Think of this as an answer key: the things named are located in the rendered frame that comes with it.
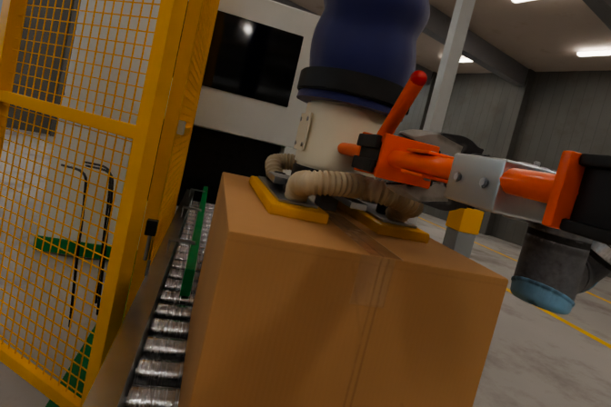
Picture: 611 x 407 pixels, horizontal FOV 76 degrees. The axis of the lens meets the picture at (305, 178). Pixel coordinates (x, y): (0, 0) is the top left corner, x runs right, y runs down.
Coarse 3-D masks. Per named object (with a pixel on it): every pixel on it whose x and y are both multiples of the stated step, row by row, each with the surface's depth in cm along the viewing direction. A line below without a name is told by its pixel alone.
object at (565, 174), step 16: (560, 160) 25; (576, 160) 24; (592, 160) 23; (608, 160) 22; (560, 176) 25; (576, 176) 24; (592, 176) 24; (608, 176) 23; (560, 192) 24; (592, 192) 24; (608, 192) 23; (560, 208) 24; (576, 208) 24; (592, 208) 23; (608, 208) 22; (544, 224) 25; (560, 224) 25; (576, 224) 23; (592, 224) 23; (608, 224) 22; (608, 240) 22
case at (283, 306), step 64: (256, 256) 47; (320, 256) 48; (384, 256) 51; (448, 256) 61; (192, 320) 89; (256, 320) 48; (320, 320) 49; (384, 320) 51; (448, 320) 54; (192, 384) 49; (256, 384) 49; (320, 384) 51; (384, 384) 53; (448, 384) 55
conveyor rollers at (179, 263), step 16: (208, 208) 248; (192, 224) 196; (208, 224) 205; (176, 256) 150; (176, 272) 133; (176, 288) 124; (192, 288) 125; (160, 304) 107; (176, 304) 109; (192, 304) 116; (160, 320) 99; (176, 320) 101; (160, 336) 98; (176, 336) 98; (144, 352) 88; (160, 352) 89; (176, 352) 90; (144, 368) 80; (160, 368) 81; (176, 368) 82; (144, 384) 81; (160, 384) 81; (176, 384) 82; (128, 400) 71; (144, 400) 72; (160, 400) 73; (176, 400) 73
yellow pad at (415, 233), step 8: (344, 208) 83; (368, 208) 79; (376, 208) 76; (384, 208) 75; (352, 216) 78; (360, 216) 74; (368, 216) 71; (376, 216) 71; (384, 216) 72; (368, 224) 70; (376, 224) 67; (384, 224) 66; (392, 224) 68; (400, 224) 69; (408, 224) 70; (376, 232) 66; (384, 232) 66; (392, 232) 66; (400, 232) 67; (408, 232) 67; (416, 232) 68; (424, 232) 69; (416, 240) 68; (424, 240) 68
